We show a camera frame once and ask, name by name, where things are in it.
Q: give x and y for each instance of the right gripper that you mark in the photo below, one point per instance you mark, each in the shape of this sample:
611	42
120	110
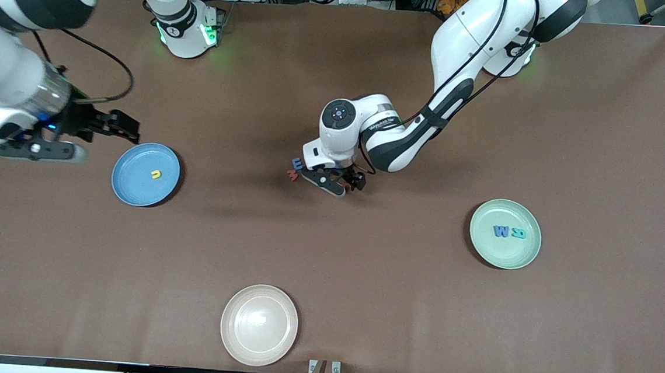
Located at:
81	120

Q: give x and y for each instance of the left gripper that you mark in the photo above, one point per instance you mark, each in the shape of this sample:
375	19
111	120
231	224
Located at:
352	175

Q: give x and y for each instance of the blue foam letter W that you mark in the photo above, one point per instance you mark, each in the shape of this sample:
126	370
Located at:
501	231

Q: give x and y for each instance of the teal foam letter R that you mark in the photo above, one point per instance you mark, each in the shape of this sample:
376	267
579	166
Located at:
519	233

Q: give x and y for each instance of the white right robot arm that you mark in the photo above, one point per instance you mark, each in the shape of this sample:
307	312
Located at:
1	64

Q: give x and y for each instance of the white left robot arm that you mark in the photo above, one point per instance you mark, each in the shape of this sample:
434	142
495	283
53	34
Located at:
477	38

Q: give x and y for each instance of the blue foam letter E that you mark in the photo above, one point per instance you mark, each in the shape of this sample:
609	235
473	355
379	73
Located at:
296	163

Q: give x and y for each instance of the red foam letter m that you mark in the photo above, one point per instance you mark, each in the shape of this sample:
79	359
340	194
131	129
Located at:
293	175

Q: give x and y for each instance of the blue round plate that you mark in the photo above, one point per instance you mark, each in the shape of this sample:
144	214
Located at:
145	188

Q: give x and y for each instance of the beige round plate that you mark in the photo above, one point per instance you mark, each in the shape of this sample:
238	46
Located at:
259	325

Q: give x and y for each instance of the pale green round plate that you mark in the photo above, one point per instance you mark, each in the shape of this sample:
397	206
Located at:
503	254

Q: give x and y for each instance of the grey rod with black foot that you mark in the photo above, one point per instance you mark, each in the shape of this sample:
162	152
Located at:
646	19

